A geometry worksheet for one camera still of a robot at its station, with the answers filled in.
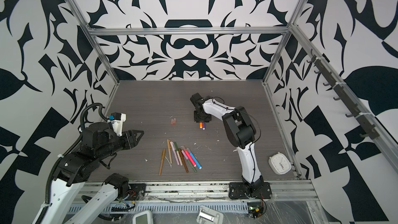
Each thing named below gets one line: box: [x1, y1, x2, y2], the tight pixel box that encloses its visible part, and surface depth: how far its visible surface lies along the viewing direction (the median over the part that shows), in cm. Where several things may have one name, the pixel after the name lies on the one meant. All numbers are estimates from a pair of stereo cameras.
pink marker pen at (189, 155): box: [180, 145, 197, 168], surface depth 86 cm
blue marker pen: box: [186, 147, 203, 170], surface depth 85 cm
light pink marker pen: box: [169, 141, 180, 166], surface depth 87 cm
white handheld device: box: [132, 210, 154, 224], surface depth 66 cm
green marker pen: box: [173, 141, 197, 173], surface depth 86 cm
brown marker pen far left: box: [158, 148, 166, 176], surface depth 86 cm
